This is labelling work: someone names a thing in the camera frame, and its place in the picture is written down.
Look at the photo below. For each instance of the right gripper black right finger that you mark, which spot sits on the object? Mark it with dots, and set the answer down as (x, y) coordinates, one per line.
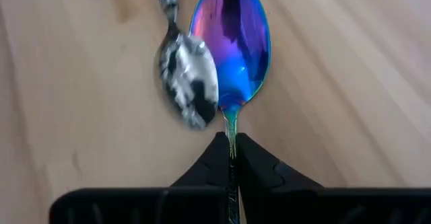
(279, 200)

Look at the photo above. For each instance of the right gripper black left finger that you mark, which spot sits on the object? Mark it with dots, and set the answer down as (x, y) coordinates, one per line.
(202, 200)

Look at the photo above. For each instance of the iridescent purple teal spoon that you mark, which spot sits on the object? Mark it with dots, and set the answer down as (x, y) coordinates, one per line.
(232, 49)

